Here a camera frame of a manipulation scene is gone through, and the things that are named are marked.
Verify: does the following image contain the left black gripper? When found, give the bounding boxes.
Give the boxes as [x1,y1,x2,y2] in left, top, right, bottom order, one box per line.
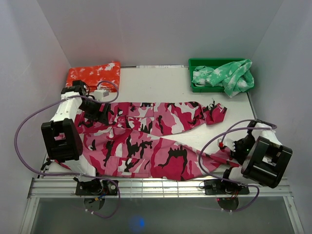
[78,98,110,126]

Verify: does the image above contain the pink camouflage trousers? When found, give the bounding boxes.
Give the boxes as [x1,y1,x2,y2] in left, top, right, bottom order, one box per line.
[52,100,241,181]

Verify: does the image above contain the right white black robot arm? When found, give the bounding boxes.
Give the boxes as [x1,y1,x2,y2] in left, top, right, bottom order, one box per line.
[218,119,293,194]

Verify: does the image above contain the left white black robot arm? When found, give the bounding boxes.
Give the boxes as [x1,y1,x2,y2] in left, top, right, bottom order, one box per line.
[41,80,109,195]

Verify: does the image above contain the folded orange white trousers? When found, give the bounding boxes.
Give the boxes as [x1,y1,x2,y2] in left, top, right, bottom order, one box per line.
[65,61,121,92]

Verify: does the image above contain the green tie-dye trousers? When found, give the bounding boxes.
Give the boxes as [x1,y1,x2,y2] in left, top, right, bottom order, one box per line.
[192,59,254,98]

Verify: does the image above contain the green plastic bin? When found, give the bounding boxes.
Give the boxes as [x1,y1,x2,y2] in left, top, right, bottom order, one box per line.
[188,58,244,93]

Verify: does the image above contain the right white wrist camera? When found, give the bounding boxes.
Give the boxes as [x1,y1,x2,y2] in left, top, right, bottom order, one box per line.
[217,136,235,152]

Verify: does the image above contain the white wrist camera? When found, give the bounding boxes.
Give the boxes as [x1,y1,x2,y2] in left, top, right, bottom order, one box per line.
[217,136,235,152]
[93,89,109,102]

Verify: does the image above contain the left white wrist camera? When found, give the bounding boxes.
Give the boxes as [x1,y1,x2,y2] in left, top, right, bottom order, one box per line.
[93,89,109,102]

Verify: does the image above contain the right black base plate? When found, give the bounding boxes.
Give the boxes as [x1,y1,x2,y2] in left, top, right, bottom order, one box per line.
[202,179,250,195]

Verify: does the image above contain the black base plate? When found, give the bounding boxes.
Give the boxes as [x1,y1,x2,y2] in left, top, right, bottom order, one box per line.
[75,179,118,196]
[202,179,250,195]

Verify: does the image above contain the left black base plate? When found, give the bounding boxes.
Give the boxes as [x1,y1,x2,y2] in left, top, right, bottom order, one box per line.
[75,179,118,196]

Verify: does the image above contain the aluminium frame rail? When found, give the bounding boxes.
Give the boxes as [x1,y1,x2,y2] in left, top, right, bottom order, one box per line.
[27,174,293,198]

